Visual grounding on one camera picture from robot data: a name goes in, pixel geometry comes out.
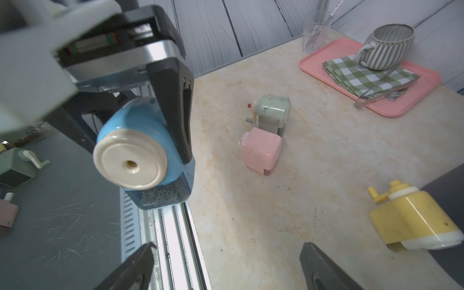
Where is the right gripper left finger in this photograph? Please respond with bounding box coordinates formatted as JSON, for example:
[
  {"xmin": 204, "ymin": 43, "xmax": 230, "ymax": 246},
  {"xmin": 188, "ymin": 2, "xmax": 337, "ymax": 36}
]
[{"xmin": 95, "ymin": 242, "xmax": 157, "ymax": 290}]

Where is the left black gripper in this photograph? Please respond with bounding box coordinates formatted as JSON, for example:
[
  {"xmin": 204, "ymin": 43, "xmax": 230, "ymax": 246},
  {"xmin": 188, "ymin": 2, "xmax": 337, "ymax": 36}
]
[{"xmin": 46, "ymin": 4, "xmax": 194, "ymax": 164}]

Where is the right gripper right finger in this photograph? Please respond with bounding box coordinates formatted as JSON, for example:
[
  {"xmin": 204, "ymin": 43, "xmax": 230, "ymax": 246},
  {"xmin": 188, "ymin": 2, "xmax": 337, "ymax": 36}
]
[{"xmin": 300, "ymin": 242, "xmax": 363, "ymax": 290}]

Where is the blue pencil sharpener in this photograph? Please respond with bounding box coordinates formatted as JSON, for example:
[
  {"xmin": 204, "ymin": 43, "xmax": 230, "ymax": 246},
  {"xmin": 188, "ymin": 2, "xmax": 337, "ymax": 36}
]
[{"xmin": 93, "ymin": 97, "xmax": 195, "ymax": 210}]

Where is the green white pencil sharpener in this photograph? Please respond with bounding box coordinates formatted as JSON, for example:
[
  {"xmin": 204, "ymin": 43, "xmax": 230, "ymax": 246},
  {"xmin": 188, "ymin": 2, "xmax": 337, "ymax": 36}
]
[{"xmin": 245, "ymin": 95, "xmax": 291, "ymax": 137}]

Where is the pink pencil sharpener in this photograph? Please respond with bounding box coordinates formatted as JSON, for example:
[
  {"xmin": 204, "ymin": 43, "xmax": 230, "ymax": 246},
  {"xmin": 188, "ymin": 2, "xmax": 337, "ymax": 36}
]
[{"xmin": 239, "ymin": 128, "xmax": 282, "ymax": 175}]

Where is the pink plastic tray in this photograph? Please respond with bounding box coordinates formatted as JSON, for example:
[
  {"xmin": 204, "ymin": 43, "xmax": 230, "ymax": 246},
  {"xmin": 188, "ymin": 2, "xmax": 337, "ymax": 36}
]
[{"xmin": 300, "ymin": 38, "xmax": 442, "ymax": 118}]

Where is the clear glass with stick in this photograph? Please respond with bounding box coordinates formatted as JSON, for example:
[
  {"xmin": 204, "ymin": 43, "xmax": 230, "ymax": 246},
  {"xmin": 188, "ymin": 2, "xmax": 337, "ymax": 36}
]
[{"xmin": 302, "ymin": 0, "xmax": 345, "ymax": 54}]

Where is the green checkered cloth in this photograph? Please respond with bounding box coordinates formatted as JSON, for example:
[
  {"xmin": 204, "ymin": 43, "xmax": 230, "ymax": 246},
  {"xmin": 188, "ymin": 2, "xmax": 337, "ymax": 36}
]
[{"xmin": 323, "ymin": 55, "xmax": 420, "ymax": 99}]

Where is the ribbed grey cup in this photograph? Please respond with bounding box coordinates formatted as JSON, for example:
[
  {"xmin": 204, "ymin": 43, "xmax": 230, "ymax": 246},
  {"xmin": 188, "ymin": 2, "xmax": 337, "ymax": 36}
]
[{"xmin": 355, "ymin": 24, "xmax": 416, "ymax": 71}]

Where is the aluminium mounting rail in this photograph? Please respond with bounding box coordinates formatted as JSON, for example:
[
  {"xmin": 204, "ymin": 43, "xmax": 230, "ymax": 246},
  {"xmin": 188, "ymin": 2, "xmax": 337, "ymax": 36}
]
[{"xmin": 120, "ymin": 189, "xmax": 211, "ymax": 290}]

